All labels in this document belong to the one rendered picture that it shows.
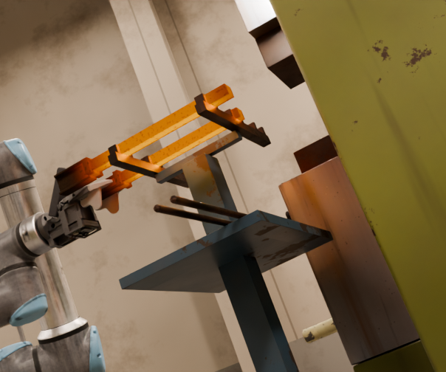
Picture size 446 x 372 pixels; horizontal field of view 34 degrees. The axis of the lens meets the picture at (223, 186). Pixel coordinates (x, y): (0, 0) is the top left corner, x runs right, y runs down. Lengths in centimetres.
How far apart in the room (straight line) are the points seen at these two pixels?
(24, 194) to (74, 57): 439
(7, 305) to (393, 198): 88
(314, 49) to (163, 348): 428
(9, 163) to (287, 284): 356
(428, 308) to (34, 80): 549
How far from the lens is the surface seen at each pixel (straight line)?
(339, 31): 148
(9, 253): 172
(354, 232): 165
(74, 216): 163
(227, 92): 137
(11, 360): 218
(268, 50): 198
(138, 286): 135
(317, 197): 168
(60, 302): 214
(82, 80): 634
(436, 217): 135
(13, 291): 170
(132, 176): 158
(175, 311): 555
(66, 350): 214
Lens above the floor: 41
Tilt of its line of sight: 19 degrees up
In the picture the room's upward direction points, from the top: 21 degrees counter-clockwise
